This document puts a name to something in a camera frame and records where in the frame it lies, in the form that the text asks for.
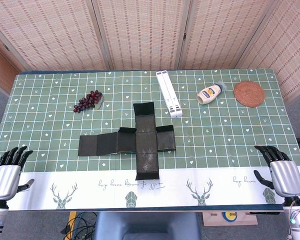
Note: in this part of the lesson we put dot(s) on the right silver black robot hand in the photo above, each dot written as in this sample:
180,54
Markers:
286,177

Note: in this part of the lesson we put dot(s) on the bamboo folding screen panel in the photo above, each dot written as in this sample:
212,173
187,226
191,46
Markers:
222,32
290,50
142,32
52,32

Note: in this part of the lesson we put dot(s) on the round brown woven coaster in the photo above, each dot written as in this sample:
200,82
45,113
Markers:
249,94

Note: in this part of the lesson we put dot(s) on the cream mayonnaise squeeze bottle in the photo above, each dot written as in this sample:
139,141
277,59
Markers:
210,94

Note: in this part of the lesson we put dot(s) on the brown wooden door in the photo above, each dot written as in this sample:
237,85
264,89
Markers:
0,70

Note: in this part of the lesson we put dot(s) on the white folding stand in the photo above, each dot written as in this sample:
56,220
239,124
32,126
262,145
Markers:
168,92

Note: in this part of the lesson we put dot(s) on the green grid tablecloth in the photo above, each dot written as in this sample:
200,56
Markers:
52,125

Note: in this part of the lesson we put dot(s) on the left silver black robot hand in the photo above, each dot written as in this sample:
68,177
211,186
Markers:
3,181

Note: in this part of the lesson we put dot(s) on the dark blue robot torso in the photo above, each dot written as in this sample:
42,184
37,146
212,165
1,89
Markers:
145,225

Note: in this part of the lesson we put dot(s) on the black foldable cardboard box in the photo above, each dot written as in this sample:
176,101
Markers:
145,140

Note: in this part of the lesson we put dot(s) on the dark red grape bunch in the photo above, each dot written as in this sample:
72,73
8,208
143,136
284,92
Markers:
87,101

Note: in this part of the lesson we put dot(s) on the wooden board with yellow disc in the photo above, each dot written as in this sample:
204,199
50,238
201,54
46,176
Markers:
215,220

